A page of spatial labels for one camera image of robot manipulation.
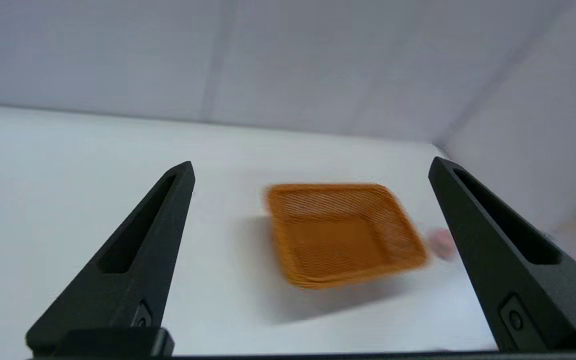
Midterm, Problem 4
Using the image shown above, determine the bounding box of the pink plush peach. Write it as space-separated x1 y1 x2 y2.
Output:
428 227 457 262

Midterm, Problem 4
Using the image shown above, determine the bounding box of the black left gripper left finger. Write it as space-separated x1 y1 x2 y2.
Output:
25 160 196 358

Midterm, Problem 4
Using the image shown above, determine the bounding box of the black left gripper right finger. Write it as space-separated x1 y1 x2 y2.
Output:
427 156 576 352

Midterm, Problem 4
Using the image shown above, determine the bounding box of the orange woven wicker basket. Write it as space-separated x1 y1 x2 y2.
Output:
264 182 429 290

